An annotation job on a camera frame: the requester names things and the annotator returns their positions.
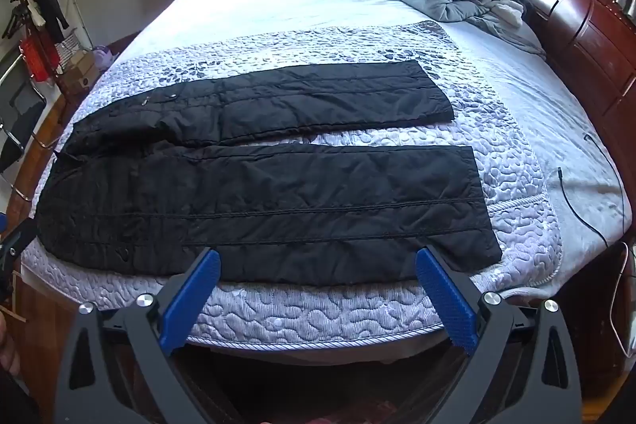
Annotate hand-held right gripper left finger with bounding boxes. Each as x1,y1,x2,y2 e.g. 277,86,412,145
54,248,234,424

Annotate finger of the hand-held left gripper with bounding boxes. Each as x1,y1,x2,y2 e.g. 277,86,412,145
0,218,39,287

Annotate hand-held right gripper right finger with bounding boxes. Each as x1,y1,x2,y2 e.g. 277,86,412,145
415,245,584,424

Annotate black pants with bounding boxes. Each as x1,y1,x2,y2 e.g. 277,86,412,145
35,60,502,283

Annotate black folding chair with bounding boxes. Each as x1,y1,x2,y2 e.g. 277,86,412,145
0,56,55,201

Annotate grey quilted blanket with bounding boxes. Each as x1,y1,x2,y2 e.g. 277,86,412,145
22,21,562,348

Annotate cardboard box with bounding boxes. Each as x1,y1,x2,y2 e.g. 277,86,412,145
64,49,100,91

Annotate wooden coat rack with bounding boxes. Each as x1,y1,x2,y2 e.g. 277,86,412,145
2,0,70,87

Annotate black garment on rack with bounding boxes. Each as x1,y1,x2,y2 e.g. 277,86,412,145
22,0,70,43

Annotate dark wooden headboard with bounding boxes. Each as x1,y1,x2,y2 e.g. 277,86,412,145
484,0,636,147

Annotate bed with pale sheet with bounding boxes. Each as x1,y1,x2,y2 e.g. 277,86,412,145
22,0,632,365

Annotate black cable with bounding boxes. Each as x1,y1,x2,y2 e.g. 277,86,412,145
583,133,629,228
556,167,611,249

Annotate white wire rack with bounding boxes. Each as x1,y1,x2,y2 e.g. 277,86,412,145
54,29,93,72

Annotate white wall cable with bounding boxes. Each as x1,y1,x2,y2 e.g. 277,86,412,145
62,0,96,50

